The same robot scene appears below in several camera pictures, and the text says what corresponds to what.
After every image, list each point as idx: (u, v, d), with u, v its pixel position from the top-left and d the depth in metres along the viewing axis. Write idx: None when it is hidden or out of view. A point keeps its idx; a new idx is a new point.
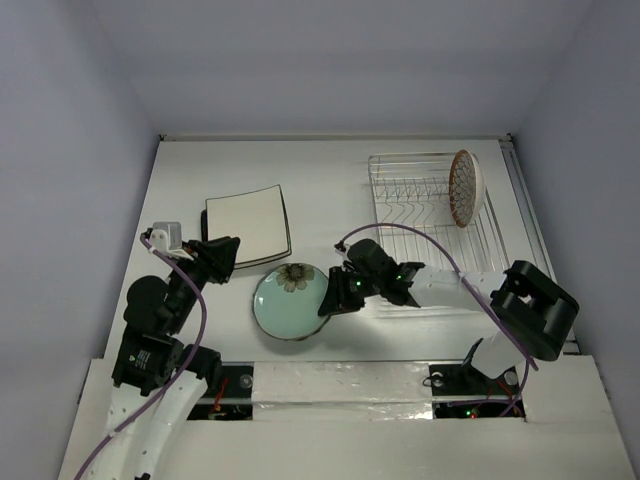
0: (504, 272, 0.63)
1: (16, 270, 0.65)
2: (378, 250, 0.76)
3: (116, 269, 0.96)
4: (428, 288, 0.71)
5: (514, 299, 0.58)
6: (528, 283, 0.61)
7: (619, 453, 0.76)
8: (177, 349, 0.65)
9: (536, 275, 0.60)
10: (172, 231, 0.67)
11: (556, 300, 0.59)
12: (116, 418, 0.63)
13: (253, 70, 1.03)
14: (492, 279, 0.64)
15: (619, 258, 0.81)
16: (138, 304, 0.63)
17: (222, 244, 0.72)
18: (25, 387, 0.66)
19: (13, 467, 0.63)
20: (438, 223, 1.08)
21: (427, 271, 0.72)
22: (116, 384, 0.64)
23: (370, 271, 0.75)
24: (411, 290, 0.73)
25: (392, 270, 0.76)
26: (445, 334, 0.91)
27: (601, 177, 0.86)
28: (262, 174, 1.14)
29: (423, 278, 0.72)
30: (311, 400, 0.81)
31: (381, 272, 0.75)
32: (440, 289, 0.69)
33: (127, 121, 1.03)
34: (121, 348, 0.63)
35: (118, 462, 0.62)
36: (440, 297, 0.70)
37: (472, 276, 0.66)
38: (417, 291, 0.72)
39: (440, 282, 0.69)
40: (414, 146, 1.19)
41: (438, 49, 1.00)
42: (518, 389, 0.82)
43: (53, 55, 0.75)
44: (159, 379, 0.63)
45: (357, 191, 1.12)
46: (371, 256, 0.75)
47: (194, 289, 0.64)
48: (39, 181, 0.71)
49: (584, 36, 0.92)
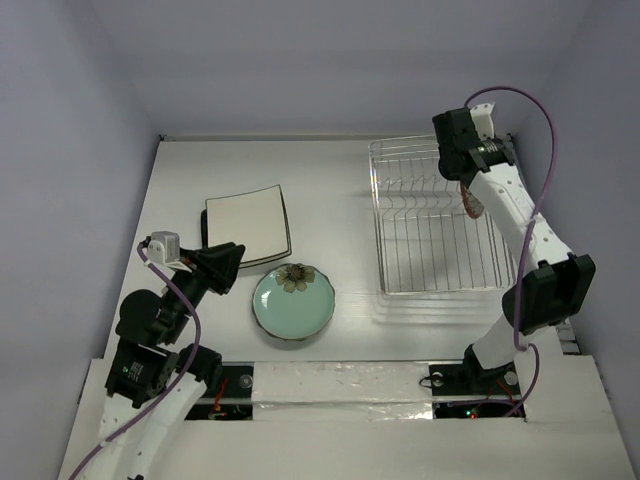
0: (567, 254, 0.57)
1: (18, 271, 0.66)
2: (465, 114, 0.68)
3: (115, 269, 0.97)
4: (496, 194, 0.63)
5: (551, 282, 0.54)
6: (570, 278, 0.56)
7: (619, 453, 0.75)
8: (171, 361, 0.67)
9: (582, 282, 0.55)
10: (169, 243, 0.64)
11: (571, 302, 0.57)
12: (109, 426, 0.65)
13: (253, 71, 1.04)
14: (551, 250, 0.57)
15: (620, 257, 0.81)
16: (131, 318, 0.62)
17: (225, 254, 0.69)
18: (26, 387, 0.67)
19: (14, 466, 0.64)
20: (437, 225, 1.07)
21: (510, 177, 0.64)
22: (109, 393, 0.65)
23: (447, 129, 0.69)
24: (478, 171, 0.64)
25: (471, 138, 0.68)
26: (446, 337, 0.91)
27: (601, 174, 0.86)
28: (263, 174, 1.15)
29: (501, 180, 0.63)
30: (311, 400, 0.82)
31: (456, 137, 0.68)
32: (504, 203, 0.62)
33: (127, 124, 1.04)
34: (116, 358, 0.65)
35: (109, 467, 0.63)
36: (498, 207, 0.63)
37: (538, 226, 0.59)
38: (486, 185, 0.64)
39: (512, 202, 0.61)
40: (414, 146, 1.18)
41: (438, 49, 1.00)
42: (504, 382, 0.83)
43: (55, 57, 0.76)
44: (151, 390, 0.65)
45: (356, 191, 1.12)
46: (456, 116, 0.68)
47: (187, 305, 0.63)
48: (40, 184, 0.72)
49: (584, 33, 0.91)
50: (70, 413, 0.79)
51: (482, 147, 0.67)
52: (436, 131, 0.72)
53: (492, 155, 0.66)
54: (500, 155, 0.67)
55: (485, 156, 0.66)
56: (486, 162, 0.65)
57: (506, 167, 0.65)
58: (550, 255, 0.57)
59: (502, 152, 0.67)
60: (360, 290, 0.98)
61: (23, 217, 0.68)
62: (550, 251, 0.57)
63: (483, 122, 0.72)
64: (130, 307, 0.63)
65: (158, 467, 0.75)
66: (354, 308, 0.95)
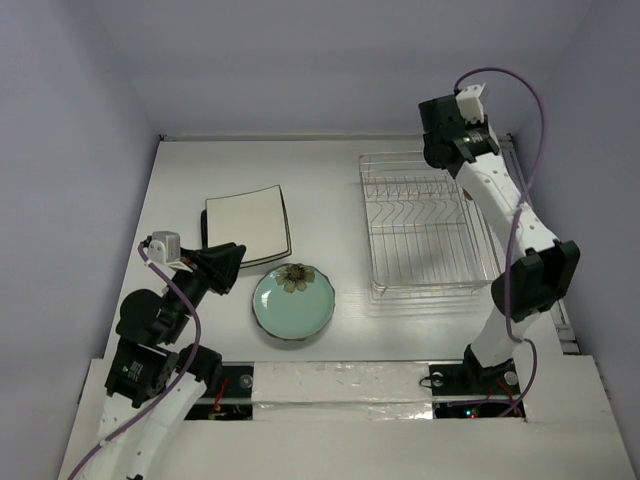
0: (553, 241, 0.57)
1: (18, 271, 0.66)
2: (451, 105, 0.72)
3: (115, 269, 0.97)
4: (482, 183, 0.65)
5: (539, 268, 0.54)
6: (556, 262, 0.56)
7: (620, 453, 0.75)
8: (171, 360, 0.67)
9: (569, 267, 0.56)
10: (170, 243, 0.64)
11: (557, 288, 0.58)
12: (108, 426, 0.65)
13: (252, 71, 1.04)
14: (537, 236, 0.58)
15: (620, 257, 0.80)
16: (130, 318, 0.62)
17: (226, 254, 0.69)
18: (27, 387, 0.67)
19: (14, 467, 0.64)
20: (430, 223, 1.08)
21: (497, 168, 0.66)
22: (108, 392, 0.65)
23: (433, 118, 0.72)
24: (464, 161, 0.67)
25: (457, 129, 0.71)
26: (435, 333, 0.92)
27: (601, 175, 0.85)
28: (263, 174, 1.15)
29: (486, 170, 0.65)
30: (311, 400, 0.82)
31: (443, 127, 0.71)
32: (488, 192, 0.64)
33: (127, 124, 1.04)
34: (115, 358, 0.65)
35: (109, 467, 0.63)
36: (482, 197, 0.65)
37: (525, 215, 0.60)
38: (472, 173, 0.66)
39: (497, 191, 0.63)
40: (411, 145, 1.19)
41: (438, 49, 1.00)
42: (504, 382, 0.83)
43: (55, 56, 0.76)
44: (151, 390, 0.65)
45: (349, 190, 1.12)
46: (442, 106, 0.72)
47: (187, 305, 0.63)
48: (41, 183, 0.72)
49: (585, 34, 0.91)
50: (70, 412, 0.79)
51: (469, 138, 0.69)
52: (424, 119, 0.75)
53: (477, 146, 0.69)
54: (485, 145, 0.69)
55: (472, 147, 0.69)
56: (472, 152, 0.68)
57: (492, 157, 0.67)
58: (537, 242, 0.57)
59: (487, 143, 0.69)
60: (359, 289, 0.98)
61: (22, 217, 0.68)
62: (536, 237, 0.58)
63: (472, 105, 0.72)
64: (131, 307, 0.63)
65: (158, 466, 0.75)
66: (354, 307, 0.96)
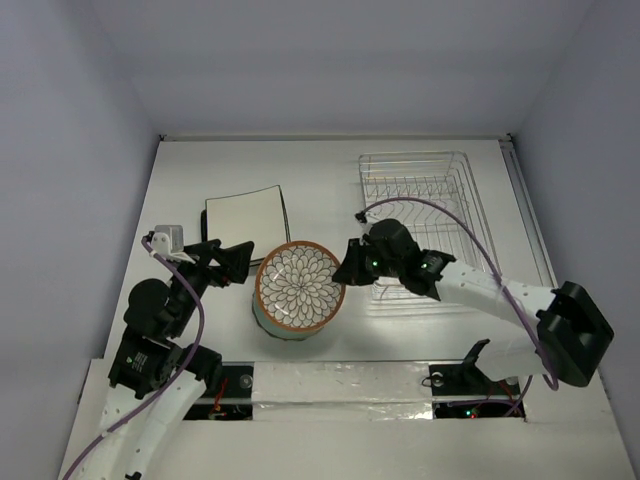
0: (553, 290, 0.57)
1: (19, 271, 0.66)
2: (403, 232, 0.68)
3: (115, 270, 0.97)
4: (460, 287, 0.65)
5: (564, 324, 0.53)
6: (573, 309, 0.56)
7: (619, 453, 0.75)
8: (175, 353, 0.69)
9: (586, 302, 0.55)
10: (173, 234, 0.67)
11: (596, 328, 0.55)
12: (110, 417, 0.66)
13: (252, 71, 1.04)
14: (538, 297, 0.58)
15: (621, 256, 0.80)
16: (138, 305, 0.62)
17: (238, 249, 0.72)
18: (27, 387, 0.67)
19: (14, 467, 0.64)
20: (430, 223, 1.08)
21: (462, 268, 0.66)
22: (112, 383, 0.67)
23: (392, 253, 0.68)
24: (435, 283, 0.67)
25: (415, 257, 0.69)
26: (435, 332, 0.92)
27: (600, 176, 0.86)
28: (263, 174, 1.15)
29: (454, 277, 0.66)
30: (311, 401, 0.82)
31: (404, 258, 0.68)
32: (471, 292, 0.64)
33: (127, 124, 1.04)
34: (120, 348, 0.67)
35: (108, 462, 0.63)
36: (471, 299, 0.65)
37: (513, 287, 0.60)
38: (446, 287, 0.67)
39: (477, 285, 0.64)
40: (415, 146, 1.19)
41: (438, 48, 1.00)
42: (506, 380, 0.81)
43: (54, 55, 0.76)
44: (154, 381, 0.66)
45: (350, 190, 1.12)
46: (396, 237, 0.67)
47: (192, 294, 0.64)
48: (40, 183, 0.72)
49: (585, 33, 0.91)
50: (70, 412, 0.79)
51: (429, 262, 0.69)
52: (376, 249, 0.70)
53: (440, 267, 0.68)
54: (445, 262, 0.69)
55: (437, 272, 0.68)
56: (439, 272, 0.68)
57: (454, 263, 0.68)
58: (541, 301, 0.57)
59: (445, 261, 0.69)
60: (359, 290, 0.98)
61: (23, 217, 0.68)
62: (537, 297, 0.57)
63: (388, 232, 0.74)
64: (138, 295, 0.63)
65: (158, 466, 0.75)
66: (354, 308, 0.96)
